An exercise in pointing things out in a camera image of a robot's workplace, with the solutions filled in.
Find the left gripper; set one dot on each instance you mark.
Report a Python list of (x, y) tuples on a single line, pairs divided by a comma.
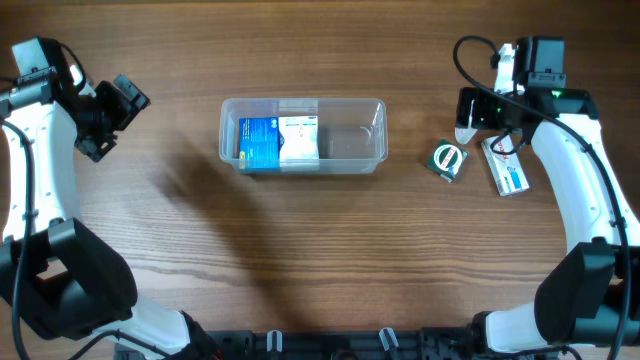
[(124, 111)]

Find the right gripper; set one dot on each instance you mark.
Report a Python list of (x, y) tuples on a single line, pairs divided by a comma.
[(481, 117)]

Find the green round-logo box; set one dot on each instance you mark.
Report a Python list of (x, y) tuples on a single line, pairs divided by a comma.
[(446, 160)]

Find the blue medicine box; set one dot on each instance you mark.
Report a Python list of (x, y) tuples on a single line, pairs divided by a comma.
[(259, 144)]

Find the white medicine box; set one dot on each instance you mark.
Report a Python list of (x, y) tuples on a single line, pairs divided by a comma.
[(298, 138)]

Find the clear plastic container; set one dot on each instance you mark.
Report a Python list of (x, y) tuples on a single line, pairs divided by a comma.
[(352, 132)]

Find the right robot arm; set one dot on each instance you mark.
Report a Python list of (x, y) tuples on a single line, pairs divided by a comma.
[(591, 297)]

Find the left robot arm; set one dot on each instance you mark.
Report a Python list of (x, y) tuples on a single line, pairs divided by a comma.
[(59, 278)]

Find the clear spray bottle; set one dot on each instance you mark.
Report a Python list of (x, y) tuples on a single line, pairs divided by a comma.
[(464, 135)]

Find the white Panadol box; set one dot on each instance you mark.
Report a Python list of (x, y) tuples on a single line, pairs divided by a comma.
[(505, 166)]

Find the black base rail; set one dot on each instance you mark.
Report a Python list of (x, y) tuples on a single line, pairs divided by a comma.
[(427, 343)]

